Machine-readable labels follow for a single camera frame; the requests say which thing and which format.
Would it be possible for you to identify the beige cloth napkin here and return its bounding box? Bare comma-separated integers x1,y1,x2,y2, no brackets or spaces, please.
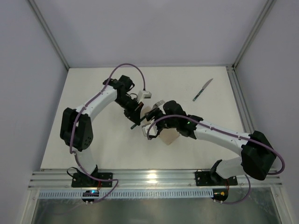
141,106,180,145

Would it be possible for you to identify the fork with green handle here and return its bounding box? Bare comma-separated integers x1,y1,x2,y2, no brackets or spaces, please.
141,100,165,121

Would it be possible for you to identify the knife with green handle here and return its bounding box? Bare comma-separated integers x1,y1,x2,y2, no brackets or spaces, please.
192,78,213,102

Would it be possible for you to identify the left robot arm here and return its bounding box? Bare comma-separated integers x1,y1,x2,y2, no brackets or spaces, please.
60,75,143,181

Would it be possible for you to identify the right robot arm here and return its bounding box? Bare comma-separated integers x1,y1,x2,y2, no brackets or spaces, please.
142,100,277,184

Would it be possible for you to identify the right controller board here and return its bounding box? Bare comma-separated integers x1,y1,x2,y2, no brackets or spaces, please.
212,189,228,203

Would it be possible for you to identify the controller board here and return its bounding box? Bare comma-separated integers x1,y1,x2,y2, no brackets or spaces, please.
212,189,228,203
81,190,100,205

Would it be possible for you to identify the left controller board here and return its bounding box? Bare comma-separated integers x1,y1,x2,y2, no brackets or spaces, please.
81,190,100,205

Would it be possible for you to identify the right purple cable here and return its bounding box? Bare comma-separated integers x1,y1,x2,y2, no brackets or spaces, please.
146,115,285,205

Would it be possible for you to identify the purple cable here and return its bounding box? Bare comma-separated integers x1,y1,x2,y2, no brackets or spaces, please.
146,115,285,205
69,63,147,203

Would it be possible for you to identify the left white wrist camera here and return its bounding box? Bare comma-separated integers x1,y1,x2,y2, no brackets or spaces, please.
137,90,152,102

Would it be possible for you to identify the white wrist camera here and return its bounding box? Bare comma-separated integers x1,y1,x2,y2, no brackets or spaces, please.
137,90,152,102
142,124,156,137

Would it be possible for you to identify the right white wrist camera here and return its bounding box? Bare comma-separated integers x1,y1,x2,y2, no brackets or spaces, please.
142,124,156,137

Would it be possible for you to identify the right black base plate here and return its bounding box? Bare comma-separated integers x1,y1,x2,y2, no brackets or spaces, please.
194,170,238,186

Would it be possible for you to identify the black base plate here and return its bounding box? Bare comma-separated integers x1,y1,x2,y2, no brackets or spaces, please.
194,170,238,186
71,172,113,188

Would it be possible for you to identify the right aluminium side rail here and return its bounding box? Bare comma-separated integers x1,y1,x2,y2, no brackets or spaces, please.
225,65,267,168

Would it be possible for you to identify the front aluminium rail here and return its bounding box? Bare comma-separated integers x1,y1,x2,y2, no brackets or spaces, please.
28,169,282,189

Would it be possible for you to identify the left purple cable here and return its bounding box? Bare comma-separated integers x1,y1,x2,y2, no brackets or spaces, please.
69,63,147,203

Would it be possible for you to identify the slotted cable duct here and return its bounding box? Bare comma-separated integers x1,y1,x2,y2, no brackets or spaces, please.
38,189,213,199

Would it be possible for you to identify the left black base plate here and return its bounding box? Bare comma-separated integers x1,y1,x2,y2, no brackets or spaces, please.
71,172,113,188

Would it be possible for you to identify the left aluminium frame post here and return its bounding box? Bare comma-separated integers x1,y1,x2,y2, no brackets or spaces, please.
26,0,70,71

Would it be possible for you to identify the aluminium frame post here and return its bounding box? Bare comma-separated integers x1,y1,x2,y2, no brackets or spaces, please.
232,0,277,70
26,0,70,71

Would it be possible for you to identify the right aluminium frame post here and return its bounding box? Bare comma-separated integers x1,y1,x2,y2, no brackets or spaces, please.
232,0,277,70

